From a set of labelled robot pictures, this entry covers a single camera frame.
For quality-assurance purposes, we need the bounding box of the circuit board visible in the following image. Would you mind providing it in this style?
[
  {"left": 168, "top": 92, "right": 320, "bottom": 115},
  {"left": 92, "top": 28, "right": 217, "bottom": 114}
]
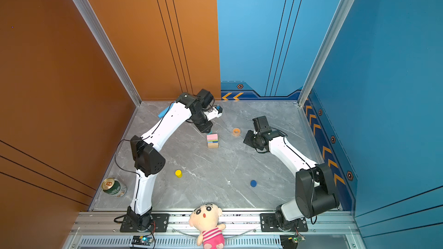
[
  {"left": 280, "top": 235, "right": 306, "bottom": 249},
  {"left": 131, "top": 235, "right": 156, "bottom": 249}
]

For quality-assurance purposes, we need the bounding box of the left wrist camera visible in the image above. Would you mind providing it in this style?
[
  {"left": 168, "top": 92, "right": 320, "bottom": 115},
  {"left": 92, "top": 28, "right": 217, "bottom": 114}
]
[{"left": 204, "top": 106, "right": 223, "bottom": 121}]

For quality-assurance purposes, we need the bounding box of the white tape roll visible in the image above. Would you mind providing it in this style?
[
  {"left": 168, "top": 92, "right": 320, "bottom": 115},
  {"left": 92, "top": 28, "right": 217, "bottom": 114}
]
[{"left": 101, "top": 178, "right": 127, "bottom": 198}]

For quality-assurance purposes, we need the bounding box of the pink rectangular block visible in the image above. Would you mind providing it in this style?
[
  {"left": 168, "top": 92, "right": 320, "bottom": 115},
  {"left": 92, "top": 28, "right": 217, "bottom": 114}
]
[{"left": 207, "top": 133, "right": 219, "bottom": 141}]

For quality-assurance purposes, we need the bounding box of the left circuit board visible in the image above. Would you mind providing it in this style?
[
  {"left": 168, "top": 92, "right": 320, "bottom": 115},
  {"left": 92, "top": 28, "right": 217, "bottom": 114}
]
[{"left": 131, "top": 235, "right": 156, "bottom": 249}]

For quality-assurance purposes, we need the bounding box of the plush doll pink shirt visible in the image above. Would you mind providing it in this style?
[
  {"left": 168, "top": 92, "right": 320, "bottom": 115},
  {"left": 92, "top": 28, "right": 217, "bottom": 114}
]
[{"left": 189, "top": 203, "right": 226, "bottom": 249}]

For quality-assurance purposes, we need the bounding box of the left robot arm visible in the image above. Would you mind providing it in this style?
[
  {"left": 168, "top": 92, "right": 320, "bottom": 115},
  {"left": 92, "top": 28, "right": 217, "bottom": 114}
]
[{"left": 130, "top": 89, "right": 223, "bottom": 216}]

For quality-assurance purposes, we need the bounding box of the yellow cylinder block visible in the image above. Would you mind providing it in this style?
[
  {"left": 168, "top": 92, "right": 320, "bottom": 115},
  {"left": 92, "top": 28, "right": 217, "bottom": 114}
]
[{"left": 175, "top": 169, "right": 182, "bottom": 178}]

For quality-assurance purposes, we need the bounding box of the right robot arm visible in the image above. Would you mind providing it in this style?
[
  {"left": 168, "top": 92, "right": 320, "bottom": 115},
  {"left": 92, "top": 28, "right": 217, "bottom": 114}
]
[{"left": 243, "top": 116, "right": 340, "bottom": 231}]

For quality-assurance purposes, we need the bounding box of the aluminium front rail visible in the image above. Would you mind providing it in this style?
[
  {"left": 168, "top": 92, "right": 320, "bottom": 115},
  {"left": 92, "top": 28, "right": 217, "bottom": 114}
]
[{"left": 62, "top": 209, "right": 368, "bottom": 249}]

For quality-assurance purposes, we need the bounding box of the right circuit board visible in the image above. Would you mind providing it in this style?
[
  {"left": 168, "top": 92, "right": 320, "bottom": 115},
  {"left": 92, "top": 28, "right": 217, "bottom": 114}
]
[{"left": 280, "top": 235, "right": 306, "bottom": 249}]

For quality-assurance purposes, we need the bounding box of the cyan toy microphone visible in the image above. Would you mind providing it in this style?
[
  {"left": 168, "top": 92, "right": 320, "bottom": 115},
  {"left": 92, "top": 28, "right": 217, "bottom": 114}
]
[{"left": 158, "top": 109, "right": 168, "bottom": 119}]

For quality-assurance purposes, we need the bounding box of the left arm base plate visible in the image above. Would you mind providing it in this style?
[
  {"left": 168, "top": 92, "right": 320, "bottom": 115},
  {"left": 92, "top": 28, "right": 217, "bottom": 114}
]
[{"left": 120, "top": 213, "right": 170, "bottom": 234}]

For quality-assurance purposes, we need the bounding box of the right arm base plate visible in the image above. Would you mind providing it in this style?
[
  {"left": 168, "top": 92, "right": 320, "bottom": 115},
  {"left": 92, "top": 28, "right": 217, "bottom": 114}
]
[{"left": 260, "top": 213, "right": 309, "bottom": 232}]

